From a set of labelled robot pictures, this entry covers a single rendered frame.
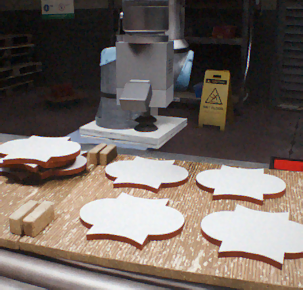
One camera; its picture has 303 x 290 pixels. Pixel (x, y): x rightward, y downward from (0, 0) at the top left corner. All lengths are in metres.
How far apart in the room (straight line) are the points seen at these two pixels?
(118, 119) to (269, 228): 0.67
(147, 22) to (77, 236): 0.33
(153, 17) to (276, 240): 0.37
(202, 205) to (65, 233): 0.22
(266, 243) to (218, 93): 3.72
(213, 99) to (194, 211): 3.64
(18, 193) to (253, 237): 0.39
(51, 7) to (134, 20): 5.90
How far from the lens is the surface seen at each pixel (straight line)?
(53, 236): 0.56
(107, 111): 1.14
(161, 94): 0.64
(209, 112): 4.23
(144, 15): 0.63
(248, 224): 0.57
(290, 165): 0.84
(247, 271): 0.50
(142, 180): 0.68
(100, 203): 0.61
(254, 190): 0.67
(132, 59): 0.65
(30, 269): 0.54
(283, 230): 0.56
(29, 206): 0.59
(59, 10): 6.43
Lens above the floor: 1.23
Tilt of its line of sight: 18 degrees down
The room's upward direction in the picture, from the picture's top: straight up
